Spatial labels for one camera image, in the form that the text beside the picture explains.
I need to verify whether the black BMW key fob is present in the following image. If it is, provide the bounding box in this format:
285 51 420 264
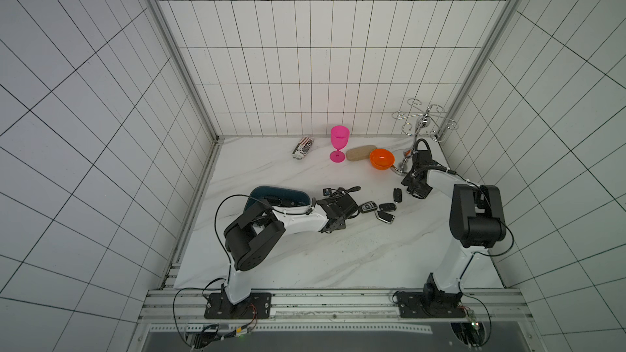
359 201 378 213

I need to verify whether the black silver flip key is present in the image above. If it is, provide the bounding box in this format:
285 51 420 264
375 210 395 224

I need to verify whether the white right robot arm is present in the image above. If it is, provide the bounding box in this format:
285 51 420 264
402 149 508 308

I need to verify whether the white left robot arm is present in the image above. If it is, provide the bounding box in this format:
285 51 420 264
223 186 361 305

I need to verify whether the black small key fob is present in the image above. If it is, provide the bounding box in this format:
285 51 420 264
379 203 397 213

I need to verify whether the teal storage box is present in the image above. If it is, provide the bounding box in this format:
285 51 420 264
244 186 312 213

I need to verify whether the orange plastic bowl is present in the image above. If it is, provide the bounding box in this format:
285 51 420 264
369 148 395 170

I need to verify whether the cork oval block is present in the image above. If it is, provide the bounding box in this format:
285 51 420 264
346 144 377 161

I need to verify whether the chrome glass holder stand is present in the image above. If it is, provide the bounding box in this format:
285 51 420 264
391 98 458 176

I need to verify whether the pink plastic wine glass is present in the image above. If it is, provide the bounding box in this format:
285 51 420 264
329 125 350 163

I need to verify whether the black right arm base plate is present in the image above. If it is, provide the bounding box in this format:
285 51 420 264
391 273 466 319

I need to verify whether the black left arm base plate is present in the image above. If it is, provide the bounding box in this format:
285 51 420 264
204 293 272 319

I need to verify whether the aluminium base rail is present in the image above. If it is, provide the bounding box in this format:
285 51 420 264
139 289 532 335

